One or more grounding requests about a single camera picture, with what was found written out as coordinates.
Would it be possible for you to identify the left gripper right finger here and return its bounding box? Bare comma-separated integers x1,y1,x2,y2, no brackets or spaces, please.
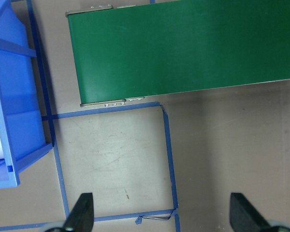
229,192,271,232

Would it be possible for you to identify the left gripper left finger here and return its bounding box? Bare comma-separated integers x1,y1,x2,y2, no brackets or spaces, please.
63,193,94,232

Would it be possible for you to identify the left blue plastic bin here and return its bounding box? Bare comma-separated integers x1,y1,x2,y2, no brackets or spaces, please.
0,0,52,189

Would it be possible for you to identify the green conveyor belt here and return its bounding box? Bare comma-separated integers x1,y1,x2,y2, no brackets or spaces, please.
66,0,290,105

